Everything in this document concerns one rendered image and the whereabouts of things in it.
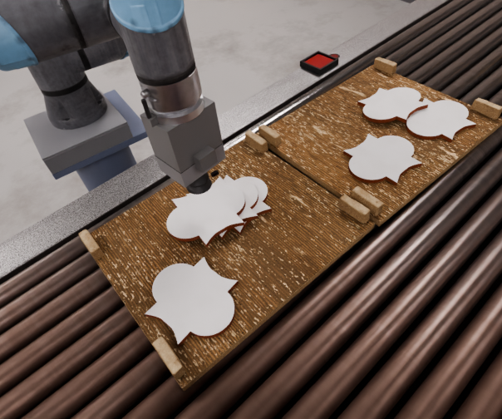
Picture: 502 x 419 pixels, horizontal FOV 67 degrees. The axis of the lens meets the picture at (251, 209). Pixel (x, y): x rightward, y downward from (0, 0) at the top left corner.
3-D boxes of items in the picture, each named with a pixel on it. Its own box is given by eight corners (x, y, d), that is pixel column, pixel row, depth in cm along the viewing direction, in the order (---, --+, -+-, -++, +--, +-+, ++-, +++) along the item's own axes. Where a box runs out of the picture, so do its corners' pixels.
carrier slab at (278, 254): (83, 243, 71) (80, 238, 70) (248, 141, 86) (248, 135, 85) (184, 391, 52) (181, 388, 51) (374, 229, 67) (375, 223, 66)
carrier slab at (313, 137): (255, 139, 87) (254, 134, 85) (372, 69, 101) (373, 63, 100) (379, 227, 67) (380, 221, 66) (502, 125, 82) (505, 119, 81)
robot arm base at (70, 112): (41, 116, 102) (21, 83, 95) (90, 91, 109) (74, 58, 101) (66, 136, 94) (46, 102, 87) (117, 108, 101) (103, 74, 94)
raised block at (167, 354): (155, 350, 55) (150, 342, 53) (166, 341, 56) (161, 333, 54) (177, 382, 52) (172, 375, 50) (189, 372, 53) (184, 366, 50)
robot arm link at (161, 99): (208, 65, 47) (156, 96, 44) (214, 97, 50) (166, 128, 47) (171, 49, 51) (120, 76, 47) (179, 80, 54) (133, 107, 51)
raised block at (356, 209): (337, 207, 69) (338, 197, 67) (343, 201, 70) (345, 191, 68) (363, 225, 66) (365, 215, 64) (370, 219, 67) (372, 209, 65)
